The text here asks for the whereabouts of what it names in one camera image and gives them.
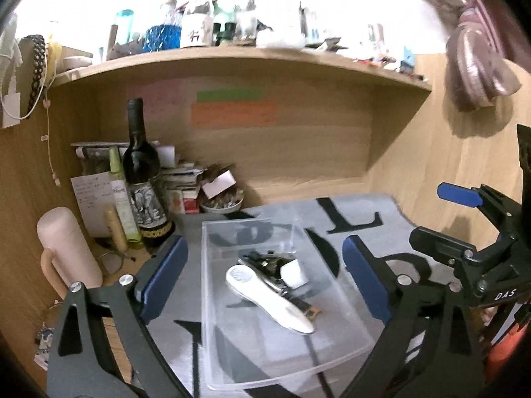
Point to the white travel plug adapter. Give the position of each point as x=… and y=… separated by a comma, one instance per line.
x=293, y=275

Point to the yellow lip balm tube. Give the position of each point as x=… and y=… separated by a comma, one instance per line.
x=115, y=229

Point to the keyring with chain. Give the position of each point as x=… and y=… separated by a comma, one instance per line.
x=44, y=340

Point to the metal ring glasses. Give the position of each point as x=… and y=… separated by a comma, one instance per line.
x=111, y=261

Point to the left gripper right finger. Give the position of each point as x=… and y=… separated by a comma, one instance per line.
x=374, y=279

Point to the white handwritten paper note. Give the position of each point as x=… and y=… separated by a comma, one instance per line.
x=93, y=193

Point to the grey rug with black letters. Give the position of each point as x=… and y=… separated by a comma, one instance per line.
x=381, y=225

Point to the white bowl of trinkets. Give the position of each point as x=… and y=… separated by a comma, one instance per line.
x=224, y=203

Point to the pink thermos bottle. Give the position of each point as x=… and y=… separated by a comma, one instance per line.
x=66, y=256

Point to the green spray bottle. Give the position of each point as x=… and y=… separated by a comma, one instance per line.
x=122, y=199

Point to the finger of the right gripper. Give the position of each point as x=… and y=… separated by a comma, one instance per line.
x=459, y=195
x=442, y=248

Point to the green sticky note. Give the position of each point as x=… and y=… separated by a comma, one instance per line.
x=230, y=94

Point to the stack of papers and books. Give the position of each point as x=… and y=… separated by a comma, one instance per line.
x=179, y=181

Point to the pink tied curtain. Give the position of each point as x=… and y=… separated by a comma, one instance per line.
x=476, y=73

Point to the blue glass jar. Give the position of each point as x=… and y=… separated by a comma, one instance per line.
x=164, y=36

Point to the pink sticky note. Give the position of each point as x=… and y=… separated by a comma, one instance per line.
x=159, y=98

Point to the small white cardboard box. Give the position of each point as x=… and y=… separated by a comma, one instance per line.
x=219, y=184

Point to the clear plastic storage bin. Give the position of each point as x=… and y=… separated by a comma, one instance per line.
x=245, y=348

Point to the wooden upper shelf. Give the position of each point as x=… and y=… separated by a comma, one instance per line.
x=234, y=61

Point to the white handheld massager device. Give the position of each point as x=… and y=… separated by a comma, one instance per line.
x=245, y=282

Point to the black ball-head mount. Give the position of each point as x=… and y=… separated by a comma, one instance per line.
x=267, y=265

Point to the dark wine bottle elephant label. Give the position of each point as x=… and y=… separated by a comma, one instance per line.
x=141, y=167

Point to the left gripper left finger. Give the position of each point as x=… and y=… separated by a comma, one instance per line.
x=158, y=276

